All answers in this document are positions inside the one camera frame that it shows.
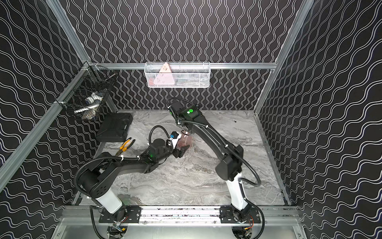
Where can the pink triangular card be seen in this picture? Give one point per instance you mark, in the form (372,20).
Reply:
(165,77)

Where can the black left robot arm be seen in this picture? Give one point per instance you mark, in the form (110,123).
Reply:
(96,177)

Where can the clear plastic wall basket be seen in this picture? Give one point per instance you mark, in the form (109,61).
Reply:
(186,74)

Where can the yellow black handled pliers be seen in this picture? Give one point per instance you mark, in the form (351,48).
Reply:
(125,146)

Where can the aluminium frame post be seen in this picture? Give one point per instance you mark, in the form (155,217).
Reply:
(68,29)

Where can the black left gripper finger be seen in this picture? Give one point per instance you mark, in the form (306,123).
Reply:
(176,153)
(183,150)

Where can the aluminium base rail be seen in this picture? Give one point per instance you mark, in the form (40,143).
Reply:
(207,216)

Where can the black wire mesh basket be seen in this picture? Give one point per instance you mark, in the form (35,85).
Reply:
(96,79)

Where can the black plastic tool case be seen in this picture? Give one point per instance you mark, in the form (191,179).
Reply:
(114,127)

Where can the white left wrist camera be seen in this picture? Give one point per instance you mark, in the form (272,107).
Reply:
(173,139)

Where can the white items in mesh basket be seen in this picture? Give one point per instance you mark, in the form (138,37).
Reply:
(88,112)

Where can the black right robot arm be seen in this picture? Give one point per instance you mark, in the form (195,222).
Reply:
(190,118)

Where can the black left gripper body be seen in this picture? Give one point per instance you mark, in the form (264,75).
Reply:
(176,149)

